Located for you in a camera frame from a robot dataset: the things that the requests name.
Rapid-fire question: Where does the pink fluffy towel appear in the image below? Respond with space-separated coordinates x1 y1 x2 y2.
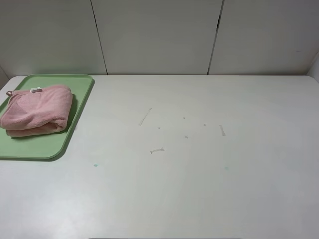
0 85 73 138

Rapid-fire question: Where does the light green plastic tray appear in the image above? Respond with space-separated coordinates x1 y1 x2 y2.
0 74 94 162

